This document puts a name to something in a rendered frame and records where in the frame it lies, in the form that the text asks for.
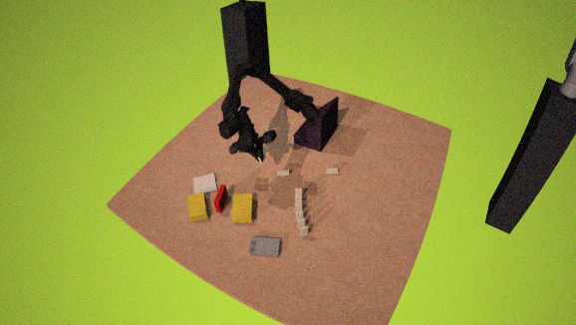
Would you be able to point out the yellow rectangular block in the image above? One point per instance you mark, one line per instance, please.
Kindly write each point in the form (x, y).
(242, 207)
(197, 207)

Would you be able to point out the red rectangular block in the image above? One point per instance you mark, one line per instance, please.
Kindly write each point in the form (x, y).
(221, 197)

